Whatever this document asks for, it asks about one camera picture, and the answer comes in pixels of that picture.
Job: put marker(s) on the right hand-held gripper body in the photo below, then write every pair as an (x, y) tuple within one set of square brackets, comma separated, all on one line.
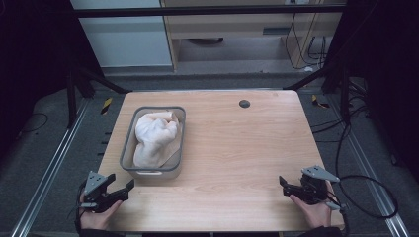
[(314, 189)]

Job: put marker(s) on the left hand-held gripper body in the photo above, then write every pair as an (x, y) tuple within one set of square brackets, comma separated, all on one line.
[(95, 192)]

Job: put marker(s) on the grey-rimmed plastic basket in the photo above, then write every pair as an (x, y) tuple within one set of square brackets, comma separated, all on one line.
[(126, 154)]

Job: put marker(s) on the white cloth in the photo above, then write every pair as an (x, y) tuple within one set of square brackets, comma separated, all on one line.
[(154, 138)]

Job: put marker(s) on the person's right hand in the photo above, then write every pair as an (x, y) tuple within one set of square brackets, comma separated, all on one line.
[(318, 214)]

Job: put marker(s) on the person's left hand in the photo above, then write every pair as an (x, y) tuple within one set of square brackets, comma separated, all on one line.
[(97, 220)]

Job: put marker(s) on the yellow black tape marker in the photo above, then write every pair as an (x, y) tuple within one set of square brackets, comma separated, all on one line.
[(318, 102), (106, 106)]

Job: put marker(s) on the black metal stand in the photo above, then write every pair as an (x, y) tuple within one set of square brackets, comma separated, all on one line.
[(345, 98), (71, 105)]

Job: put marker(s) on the black round table grommet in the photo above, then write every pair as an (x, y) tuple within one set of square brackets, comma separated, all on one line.
[(244, 104)]

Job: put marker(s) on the white cabinet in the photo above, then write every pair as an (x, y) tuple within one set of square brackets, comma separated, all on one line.
[(125, 42)]

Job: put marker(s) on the dark curtain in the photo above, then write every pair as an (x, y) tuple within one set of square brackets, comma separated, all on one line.
[(388, 65), (33, 65)]

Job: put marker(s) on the light wooden desk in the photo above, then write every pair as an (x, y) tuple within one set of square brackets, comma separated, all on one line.
[(230, 24)]

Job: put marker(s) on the metal floor rail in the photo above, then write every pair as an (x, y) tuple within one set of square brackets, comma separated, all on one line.
[(49, 174), (372, 179)]

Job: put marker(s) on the black horizontal frame bar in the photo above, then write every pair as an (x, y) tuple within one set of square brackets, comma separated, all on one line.
[(197, 11)]

